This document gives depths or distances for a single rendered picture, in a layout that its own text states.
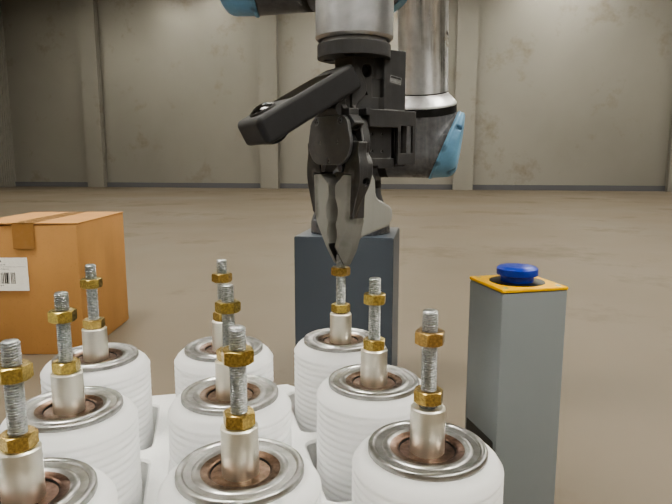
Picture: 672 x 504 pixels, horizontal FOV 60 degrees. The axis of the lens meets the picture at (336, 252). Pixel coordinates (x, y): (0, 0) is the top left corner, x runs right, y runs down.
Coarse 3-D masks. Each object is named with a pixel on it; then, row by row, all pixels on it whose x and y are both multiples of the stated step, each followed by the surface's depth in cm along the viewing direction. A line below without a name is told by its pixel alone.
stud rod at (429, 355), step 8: (424, 312) 36; (432, 312) 36; (424, 320) 36; (432, 320) 36; (424, 328) 36; (432, 328) 36; (424, 352) 36; (432, 352) 36; (424, 360) 36; (432, 360) 36; (424, 368) 36; (432, 368) 36; (424, 376) 36; (432, 376) 36; (424, 384) 36; (432, 384) 36; (424, 408) 37; (432, 408) 37
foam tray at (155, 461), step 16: (160, 400) 63; (160, 416) 59; (160, 432) 55; (304, 432) 55; (160, 448) 52; (304, 448) 52; (144, 464) 50; (160, 464) 49; (144, 480) 51; (160, 480) 47; (144, 496) 45
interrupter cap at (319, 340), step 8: (328, 328) 63; (352, 328) 63; (312, 336) 61; (320, 336) 61; (328, 336) 61; (352, 336) 61; (360, 336) 61; (312, 344) 58; (320, 344) 58; (328, 344) 58; (336, 344) 59; (344, 344) 59; (352, 344) 58; (360, 344) 58; (336, 352) 56; (344, 352) 56
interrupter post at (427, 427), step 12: (420, 408) 36; (444, 408) 37; (420, 420) 36; (432, 420) 36; (444, 420) 36; (420, 432) 36; (432, 432) 36; (444, 432) 37; (420, 444) 36; (432, 444) 36; (444, 444) 37; (420, 456) 36; (432, 456) 36
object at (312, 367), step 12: (300, 348) 59; (300, 360) 58; (312, 360) 56; (324, 360) 56; (336, 360) 56; (348, 360) 56; (360, 360) 56; (300, 372) 58; (312, 372) 57; (324, 372) 56; (300, 384) 58; (312, 384) 57; (300, 396) 58; (312, 396) 57; (300, 408) 59; (312, 408) 57; (300, 420) 59; (312, 420) 57
